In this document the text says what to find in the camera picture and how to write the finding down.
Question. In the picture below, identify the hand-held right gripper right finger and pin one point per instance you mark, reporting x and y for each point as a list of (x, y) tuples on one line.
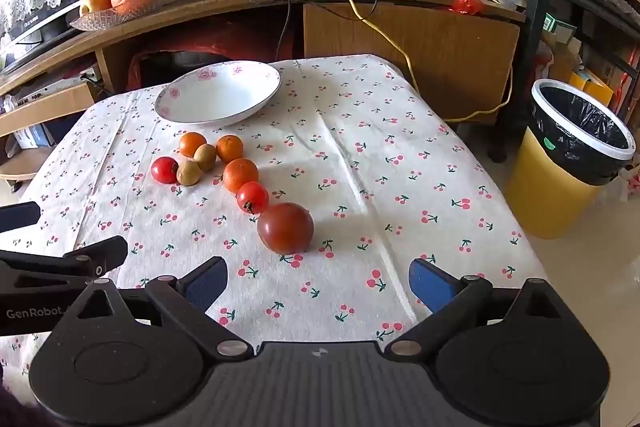
[(430, 283)]

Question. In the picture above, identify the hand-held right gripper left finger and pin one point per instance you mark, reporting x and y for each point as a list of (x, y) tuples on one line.
[(207, 281)]

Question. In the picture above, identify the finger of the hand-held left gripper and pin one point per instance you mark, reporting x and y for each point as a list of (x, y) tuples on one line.
[(20, 216), (100, 253)]

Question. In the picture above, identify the large dark red tomato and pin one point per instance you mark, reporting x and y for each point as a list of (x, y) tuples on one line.
[(285, 228)]

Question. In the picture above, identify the small red tomato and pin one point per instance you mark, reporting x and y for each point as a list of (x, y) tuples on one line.
[(252, 197), (164, 170)]

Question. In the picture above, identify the brown kiwi fruit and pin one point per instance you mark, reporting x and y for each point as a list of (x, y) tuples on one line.
[(188, 172), (205, 157)]

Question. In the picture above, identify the small mandarin orange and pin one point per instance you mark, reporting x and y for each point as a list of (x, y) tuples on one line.
[(229, 148), (240, 175), (192, 144)]

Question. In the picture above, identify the white floral bowl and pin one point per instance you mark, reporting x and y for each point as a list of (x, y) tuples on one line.
[(220, 92)]

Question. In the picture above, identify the white flat device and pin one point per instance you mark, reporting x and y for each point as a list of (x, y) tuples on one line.
[(45, 93)]

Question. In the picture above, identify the cherry print tablecloth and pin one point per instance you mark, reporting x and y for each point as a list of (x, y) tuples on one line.
[(360, 167)]

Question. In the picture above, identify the yellow trash bin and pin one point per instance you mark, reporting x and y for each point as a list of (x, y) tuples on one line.
[(545, 192)]

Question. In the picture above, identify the glass fruit dish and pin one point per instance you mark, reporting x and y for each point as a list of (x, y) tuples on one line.
[(100, 21)]

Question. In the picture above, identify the black trash bag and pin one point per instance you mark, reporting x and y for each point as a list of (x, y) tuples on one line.
[(580, 127)]

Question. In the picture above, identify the yellow apple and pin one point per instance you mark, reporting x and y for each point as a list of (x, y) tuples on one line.
[(95, 0)]

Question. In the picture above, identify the wooden cabinet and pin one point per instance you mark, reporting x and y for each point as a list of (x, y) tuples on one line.
[(440, 52)]

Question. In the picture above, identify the yellow box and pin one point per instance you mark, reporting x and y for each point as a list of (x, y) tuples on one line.
[(592, 87)]

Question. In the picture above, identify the small red plastic bag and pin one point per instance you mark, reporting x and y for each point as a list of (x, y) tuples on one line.
[(467, 4)]

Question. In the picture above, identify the green and white box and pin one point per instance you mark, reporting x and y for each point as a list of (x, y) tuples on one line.
[(557, 27)]

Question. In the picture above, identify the black metal rack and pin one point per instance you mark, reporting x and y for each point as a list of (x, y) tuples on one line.
[(537, 7)]

